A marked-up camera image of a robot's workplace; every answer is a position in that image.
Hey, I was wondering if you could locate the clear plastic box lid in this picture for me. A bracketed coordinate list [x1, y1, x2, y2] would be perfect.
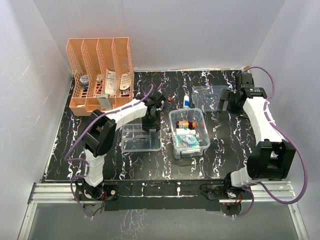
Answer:
[191, 85, 230, 112]

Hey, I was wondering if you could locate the clear divided tray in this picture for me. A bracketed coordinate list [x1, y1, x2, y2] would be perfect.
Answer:
[121, 123, 162, 153]

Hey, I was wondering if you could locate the brown medicine bottle orange cap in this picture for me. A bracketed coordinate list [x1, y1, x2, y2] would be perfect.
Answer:
[176, 120, 197, 130]

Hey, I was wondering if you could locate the white green medicine bottle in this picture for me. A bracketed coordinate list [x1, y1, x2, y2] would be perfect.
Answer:
[175, 128, 196, 136]

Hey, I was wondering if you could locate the teal bandage packet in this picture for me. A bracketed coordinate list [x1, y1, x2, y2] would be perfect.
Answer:
[175, 134, 199, 148]

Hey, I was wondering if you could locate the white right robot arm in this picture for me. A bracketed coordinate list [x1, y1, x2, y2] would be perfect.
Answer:
[217, 73, 296, 199]

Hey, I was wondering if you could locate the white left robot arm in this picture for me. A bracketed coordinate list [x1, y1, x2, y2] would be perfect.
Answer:
[82, 93, 166, 200]

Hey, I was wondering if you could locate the white medicine box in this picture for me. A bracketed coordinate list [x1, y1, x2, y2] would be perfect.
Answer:
[97, 93, 113, 111]

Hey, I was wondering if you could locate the white blue bandage roll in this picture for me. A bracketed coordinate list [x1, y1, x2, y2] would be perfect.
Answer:
[183, 94, 190, 108]

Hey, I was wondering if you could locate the clear plastic storage box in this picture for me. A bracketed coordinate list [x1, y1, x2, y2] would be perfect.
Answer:
[169, 108, 211, 159]

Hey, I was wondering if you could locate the beige blister pack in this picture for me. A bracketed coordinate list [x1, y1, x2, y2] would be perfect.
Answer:
[119, 72, 131, 91]

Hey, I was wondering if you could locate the white paper packet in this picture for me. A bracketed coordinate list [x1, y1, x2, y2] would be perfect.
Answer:
[104, 70, 117, 97]

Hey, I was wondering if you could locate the orange plastic file organizer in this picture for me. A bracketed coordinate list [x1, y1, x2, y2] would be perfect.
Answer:
[66, 37, 135, 117]

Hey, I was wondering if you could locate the round blue white tin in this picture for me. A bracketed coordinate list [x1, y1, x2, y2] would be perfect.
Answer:
[79, 74, 90, 91]

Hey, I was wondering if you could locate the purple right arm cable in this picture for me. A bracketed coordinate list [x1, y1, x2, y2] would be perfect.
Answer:
[237, 65, 309, 218]

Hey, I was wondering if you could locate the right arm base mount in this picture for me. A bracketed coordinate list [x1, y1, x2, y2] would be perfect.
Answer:
[199, 180, 252, 215]

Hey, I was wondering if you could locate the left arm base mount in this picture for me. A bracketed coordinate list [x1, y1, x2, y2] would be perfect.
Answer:
[75, 179, 119, 211]

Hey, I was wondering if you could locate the aluminium frame rail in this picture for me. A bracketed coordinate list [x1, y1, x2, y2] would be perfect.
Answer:
[18, 180, 309, 240]

